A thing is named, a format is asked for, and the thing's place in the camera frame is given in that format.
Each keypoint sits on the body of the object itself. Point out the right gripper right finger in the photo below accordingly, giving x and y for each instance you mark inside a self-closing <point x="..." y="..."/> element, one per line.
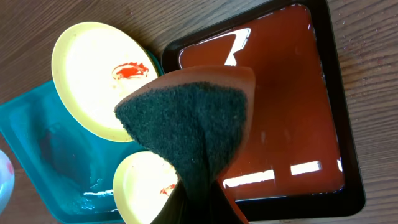
<point x="221" y="209"/>

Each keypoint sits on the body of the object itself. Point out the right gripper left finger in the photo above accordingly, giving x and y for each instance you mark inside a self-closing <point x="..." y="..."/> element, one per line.
<point x="178" y="208"/>

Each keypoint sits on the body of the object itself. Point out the green and orange sponge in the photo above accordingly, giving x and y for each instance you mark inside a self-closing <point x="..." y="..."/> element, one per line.
<point x="195" y="118"/>

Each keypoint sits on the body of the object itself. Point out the yellow-green plate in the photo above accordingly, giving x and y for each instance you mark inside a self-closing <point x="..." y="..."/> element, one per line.
<point x="142" y="184"/>
<point x="94" y="67"/>

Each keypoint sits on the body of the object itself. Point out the light blue plate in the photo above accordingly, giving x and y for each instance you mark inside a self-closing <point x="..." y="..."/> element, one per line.
<point x="7" y="179"/>

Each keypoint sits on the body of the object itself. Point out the black tray with red liquid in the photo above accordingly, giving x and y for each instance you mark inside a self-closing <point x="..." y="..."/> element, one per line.
<point x="300" y="160"/>

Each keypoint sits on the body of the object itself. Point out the teal plastic tray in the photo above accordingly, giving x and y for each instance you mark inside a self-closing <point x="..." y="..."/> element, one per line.
<point x="71" y="168"/>

